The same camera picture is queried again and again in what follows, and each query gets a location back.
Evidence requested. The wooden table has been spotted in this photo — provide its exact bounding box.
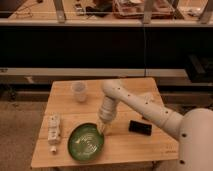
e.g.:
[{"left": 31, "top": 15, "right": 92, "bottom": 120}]
[{"left": 31, "top": 80, "right": 178, "bottom": 169}]

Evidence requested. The black rectangular phone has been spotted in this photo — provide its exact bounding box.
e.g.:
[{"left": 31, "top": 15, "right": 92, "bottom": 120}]
[{"left": 128, "top": 120, "right": 152, "bottom": 136}]

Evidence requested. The translucent plastic cup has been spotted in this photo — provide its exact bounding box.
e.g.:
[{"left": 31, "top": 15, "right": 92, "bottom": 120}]
[{"left": 71, "top": 81, "right": 87, "bottom": 102}]

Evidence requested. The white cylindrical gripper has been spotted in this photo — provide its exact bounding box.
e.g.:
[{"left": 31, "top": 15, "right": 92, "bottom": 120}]
[{"left": 97, "top": 97, "right": 118, "bottom": 134}]

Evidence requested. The white power strip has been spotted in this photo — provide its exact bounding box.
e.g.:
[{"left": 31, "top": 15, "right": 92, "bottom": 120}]
[{"left": 48, "top": 114, "right": 61, "bottom": 154}]

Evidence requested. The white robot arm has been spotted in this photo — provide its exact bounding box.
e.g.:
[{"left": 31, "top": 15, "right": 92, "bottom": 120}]
[{"left": 98, "top": 80, "right": 213, "bottom": 171}]

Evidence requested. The green ceramic bowl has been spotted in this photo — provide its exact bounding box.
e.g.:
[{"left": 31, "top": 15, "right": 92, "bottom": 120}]
[{"left": 67, "top": 123, "right": 105, "bottom": 162}]

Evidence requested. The black box on right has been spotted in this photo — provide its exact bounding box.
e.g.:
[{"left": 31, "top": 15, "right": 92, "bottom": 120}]
[{"left": 185, "top": 55, "right": 213, "bottom": 83}]

